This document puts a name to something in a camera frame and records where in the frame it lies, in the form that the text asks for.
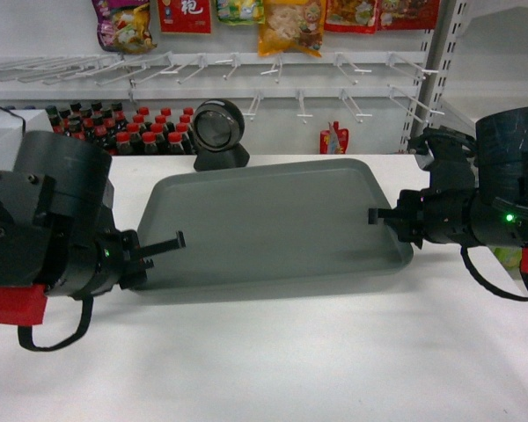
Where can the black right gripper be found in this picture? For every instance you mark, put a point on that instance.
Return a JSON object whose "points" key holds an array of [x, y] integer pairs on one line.
{"points": [[439, 218]]}

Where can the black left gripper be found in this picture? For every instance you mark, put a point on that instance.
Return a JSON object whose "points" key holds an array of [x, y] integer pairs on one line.
{"points": [[118, 262]]}

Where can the grey silver rectangular tray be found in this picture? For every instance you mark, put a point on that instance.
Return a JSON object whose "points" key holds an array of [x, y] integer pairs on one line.
{"points": [[280, 230]]}

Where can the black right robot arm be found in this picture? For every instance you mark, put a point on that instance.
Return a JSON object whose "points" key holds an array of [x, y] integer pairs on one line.
{"points": [[478, 187]]}

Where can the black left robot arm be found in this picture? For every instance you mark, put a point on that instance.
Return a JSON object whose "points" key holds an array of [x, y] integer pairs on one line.
{"points": [[57, 231]]}

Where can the red snack pouch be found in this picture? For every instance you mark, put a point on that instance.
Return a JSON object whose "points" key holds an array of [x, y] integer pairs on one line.
{"points": [[334, 140]]}

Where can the black round barcode scanner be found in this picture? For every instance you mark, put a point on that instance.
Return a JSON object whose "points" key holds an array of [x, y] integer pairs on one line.
{"points": [[218, 128]]}

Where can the white cash register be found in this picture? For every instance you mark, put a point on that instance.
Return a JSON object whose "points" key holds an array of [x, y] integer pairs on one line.
{"points": [[11, 132]]}

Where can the yellow chips bag hanging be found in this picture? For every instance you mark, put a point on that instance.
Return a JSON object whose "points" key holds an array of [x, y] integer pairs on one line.
{"points": [[292, 25]]}

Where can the purple snack bag hanging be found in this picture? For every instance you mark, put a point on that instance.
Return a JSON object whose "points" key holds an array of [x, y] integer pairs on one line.
{"points": [[124, 26]]}

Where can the red snack bag hanging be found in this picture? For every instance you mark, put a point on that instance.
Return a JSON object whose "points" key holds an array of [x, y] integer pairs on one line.
{"points": [[185, 16]]}

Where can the white peg hook rail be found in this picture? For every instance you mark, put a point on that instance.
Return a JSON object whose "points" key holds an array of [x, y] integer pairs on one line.
{"points": [[372, 74]]}

